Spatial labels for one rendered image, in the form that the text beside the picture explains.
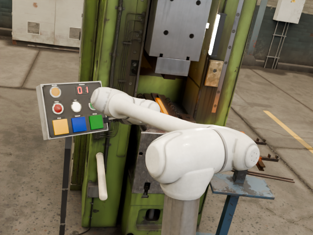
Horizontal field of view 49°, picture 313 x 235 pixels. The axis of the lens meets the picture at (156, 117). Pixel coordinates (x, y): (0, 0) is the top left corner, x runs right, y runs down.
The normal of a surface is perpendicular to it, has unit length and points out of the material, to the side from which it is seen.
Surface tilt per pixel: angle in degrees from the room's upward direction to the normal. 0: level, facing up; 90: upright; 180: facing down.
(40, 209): 0
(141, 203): 90
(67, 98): 60
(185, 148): 39
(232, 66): 90
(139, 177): 90
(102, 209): 90
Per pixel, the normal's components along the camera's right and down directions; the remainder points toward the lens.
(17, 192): 0.16, -0.91
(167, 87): 0.19, 0.42
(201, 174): 0.51, 0.34
